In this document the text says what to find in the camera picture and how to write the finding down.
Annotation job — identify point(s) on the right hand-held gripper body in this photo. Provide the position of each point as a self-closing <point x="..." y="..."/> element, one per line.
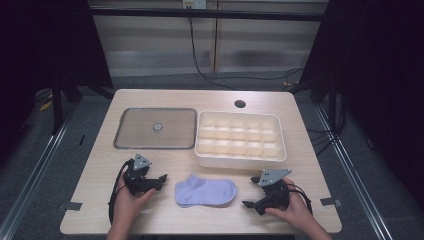
<point x="275" y="176"/>

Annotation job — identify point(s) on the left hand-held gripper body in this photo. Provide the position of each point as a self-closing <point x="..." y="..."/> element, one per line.
<point x="141" y="162"/>

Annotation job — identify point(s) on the cream divided storage box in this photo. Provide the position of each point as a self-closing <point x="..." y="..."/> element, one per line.
<point x="240" y="136"/>

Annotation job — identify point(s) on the lavender ankle sock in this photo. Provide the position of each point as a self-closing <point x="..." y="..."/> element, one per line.
<point x="206" y="192"/>

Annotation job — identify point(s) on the person's left hand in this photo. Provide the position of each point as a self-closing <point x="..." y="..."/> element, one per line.
<point x="126" y="203"/>

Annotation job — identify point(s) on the person's right hand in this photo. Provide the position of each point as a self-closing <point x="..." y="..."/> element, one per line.
<point x="298" y="213"/>

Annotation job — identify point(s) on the grey tape piece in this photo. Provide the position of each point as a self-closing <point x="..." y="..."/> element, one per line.
<point x="70" y="206"/>
<point x="330" y="201"/>

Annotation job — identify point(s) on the small black floor item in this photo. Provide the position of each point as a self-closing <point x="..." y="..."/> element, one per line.
<point x="81" y="139"/>

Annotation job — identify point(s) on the black metal stand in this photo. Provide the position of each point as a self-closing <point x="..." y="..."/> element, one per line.
<point x="332" y="100"/>
<point x="57" y="106"/>

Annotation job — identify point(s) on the yellow floor item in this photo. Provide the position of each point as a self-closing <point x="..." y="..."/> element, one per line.
<point x="45" y="106"/>

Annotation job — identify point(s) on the black curtain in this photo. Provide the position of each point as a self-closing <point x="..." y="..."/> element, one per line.
<point x="376" y="66"/>
<point x="43" y="43"/>

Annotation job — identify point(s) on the black horizontal bar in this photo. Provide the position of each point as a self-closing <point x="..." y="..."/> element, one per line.
<point x="206" y="14"/>

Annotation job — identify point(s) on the metal floor rail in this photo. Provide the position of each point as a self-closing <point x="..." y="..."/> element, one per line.
<point x="358" y="186"/>
<point x="30" y="186"/>

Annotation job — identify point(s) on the white wall socket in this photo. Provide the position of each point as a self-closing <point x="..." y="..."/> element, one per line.
<point x="194" y="4"/>

